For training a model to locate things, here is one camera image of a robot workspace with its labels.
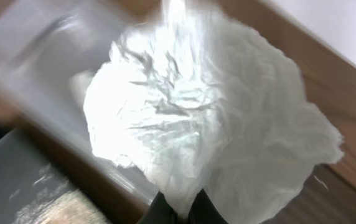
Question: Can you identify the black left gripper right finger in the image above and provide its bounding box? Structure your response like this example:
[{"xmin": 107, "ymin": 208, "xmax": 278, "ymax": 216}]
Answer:
[{"xmin": 187, "ymin": 190, "xmax": 227, "ymax": 224}]

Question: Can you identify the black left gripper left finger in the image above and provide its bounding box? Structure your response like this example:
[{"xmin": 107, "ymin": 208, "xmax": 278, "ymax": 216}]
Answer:
[{"xmin": 136, "ymin": 192, "xmax": 177, "ymax": 224}]

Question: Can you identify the pile of rice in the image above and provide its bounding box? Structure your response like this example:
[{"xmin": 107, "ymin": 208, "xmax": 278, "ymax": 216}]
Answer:
[{"xmin": 0, "ymin": 163, "xmax": 110, "ymax": 224}]

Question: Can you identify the white napkin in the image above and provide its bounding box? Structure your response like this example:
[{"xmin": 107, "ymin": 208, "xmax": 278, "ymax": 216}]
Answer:
[
  {"xmin": 69, "ymin": 70, "xmax": 95, "ymax": 108},
  {"xmin": 83, "ymin": 1, "xmax": 344, "ymax": 223}
]

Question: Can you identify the black waste tray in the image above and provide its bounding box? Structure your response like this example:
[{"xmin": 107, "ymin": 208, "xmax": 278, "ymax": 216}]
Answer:
[{"xmin": 0, "ymin": 125, "xmax": 109, "ymax": 224}]

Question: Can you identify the clear plastic bin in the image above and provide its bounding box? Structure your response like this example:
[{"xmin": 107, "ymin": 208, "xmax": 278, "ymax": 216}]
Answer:
[{"xmin": 0, "ymin": 1, "xmax": 157, "ymax": 205}]

